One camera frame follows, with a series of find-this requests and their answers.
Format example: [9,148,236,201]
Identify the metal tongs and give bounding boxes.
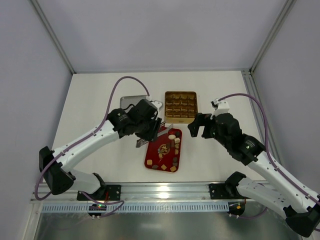
[135,121,174,148]

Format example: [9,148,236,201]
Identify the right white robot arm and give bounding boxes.
[187,113,320,238]

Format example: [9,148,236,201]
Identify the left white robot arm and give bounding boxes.
[39,99,163,200]

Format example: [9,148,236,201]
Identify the gold chocolate box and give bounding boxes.
[164,91,198,124]

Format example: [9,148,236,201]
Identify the white oval chocolate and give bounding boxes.
[168,134,176,140]

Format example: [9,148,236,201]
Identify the tan square chocolate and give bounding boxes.
[146,159,153,166]

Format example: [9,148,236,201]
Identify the red tray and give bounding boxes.
[144,128,183,173]

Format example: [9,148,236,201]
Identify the silver tin lid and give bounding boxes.
[119,95,147,109]

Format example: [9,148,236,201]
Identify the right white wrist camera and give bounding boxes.
[211,99,230,116]

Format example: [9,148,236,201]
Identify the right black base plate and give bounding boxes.
[208,183,229,200]

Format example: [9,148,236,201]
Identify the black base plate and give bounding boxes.
[208,183,229,200]
[87,184,122,201]

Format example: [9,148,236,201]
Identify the aluminium front rail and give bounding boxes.
[30,182,249,216]

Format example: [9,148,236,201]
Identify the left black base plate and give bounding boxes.
[87,184,122,201]

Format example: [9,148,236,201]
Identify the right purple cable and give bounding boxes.
[217,93,320,201]

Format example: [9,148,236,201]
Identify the purple cable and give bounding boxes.
[33,76,152,201]
[217,93,320,201]

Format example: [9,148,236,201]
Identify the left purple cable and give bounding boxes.
[33,76,152,201]

